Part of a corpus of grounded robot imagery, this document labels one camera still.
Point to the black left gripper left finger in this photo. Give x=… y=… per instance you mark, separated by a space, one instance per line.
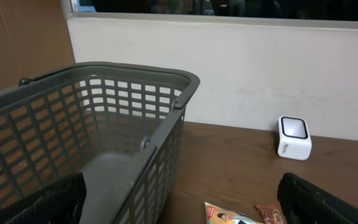
x=60 y=202

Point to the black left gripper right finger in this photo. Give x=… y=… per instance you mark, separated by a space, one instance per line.
x=303 y=202

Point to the red chocolate bar wrapper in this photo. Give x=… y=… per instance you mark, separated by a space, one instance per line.
x=269 y=214

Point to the yellow snack bag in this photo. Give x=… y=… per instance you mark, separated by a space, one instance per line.
x=219 y=215

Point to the white barcode scanner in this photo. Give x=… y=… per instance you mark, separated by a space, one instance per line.
x=294 y=139

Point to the grey plastic basket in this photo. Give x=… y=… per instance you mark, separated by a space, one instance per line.
x=120 y=125

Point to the dark window with frame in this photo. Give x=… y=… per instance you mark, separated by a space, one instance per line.
x=320 y=14

